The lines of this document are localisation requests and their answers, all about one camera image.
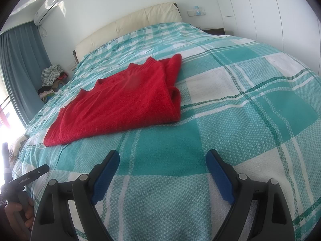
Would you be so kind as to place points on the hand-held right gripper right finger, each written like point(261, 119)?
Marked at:
point(219, 177)

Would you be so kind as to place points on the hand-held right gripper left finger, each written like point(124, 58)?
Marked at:
point(107, 173)

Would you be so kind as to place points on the red sweater with white dog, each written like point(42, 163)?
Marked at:
point(120, 100)

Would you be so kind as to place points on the pile of mixed clothes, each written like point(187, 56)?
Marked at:
point(51, 74)

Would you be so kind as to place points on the person's left hand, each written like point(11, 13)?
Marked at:
point(13, 216)

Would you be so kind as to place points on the beige patterned cushion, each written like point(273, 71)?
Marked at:
point(18, 143)

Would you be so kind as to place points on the window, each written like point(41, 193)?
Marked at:
point(7, 120)

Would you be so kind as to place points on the teal plaid bedspread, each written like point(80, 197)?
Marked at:
point(225, 105)

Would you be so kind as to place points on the blue curtain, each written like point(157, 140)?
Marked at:
point(22, 67)

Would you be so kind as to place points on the dark nightstand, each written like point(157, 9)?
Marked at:
point(213, 31)

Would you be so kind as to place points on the beige padded headboard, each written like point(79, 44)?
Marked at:
point(130, 22)

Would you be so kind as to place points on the white wardrobe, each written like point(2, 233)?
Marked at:
point(263, 10)

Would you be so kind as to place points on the white air conditioner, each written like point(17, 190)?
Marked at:
point(49, 6)

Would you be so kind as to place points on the wall switch panel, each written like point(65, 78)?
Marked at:
point(196, 11)

